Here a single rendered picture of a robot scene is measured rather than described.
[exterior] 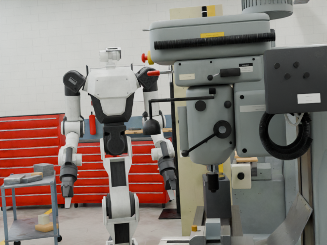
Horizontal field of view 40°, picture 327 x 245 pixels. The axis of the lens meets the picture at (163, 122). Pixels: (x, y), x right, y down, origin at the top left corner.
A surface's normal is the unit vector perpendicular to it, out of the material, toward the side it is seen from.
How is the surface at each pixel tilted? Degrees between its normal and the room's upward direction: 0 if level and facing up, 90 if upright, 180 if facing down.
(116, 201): 66
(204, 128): 90
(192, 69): 90
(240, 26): 90
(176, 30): 90
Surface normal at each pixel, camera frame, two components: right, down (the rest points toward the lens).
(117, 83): 0.16, 0.04
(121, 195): 0.12, -0.37
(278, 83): -0.13, 0.06
